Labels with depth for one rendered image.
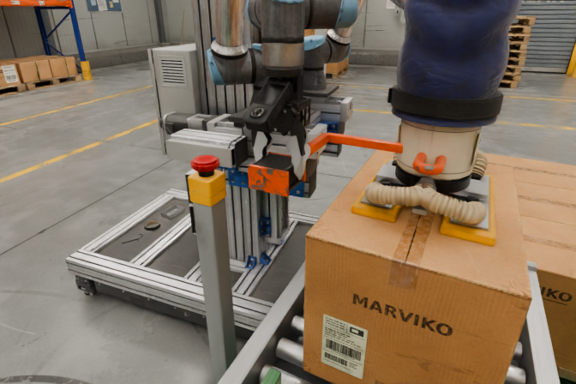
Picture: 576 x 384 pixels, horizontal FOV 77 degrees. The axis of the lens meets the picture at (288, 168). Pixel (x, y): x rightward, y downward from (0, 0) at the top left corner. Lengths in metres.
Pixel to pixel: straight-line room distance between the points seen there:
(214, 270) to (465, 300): 0.61
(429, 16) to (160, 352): 1.64
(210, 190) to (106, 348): 1.22
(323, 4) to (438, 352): 0.71
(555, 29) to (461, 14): 10.35
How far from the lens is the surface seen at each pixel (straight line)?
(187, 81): 1.58
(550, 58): 11.17
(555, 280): 1.61
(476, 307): 0.75
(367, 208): 0.83
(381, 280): 0.75
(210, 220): 0.94
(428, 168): 0.77
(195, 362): 1.79
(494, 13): 0.79
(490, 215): 0.89
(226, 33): 1.17
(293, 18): 0.64
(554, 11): 11.07
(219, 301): 1.09
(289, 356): 1.08
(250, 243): 1.79
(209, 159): 0.90
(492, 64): 0.81
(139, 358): 1.87
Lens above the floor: 1.37
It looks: 23 degrees down
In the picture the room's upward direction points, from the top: straight up
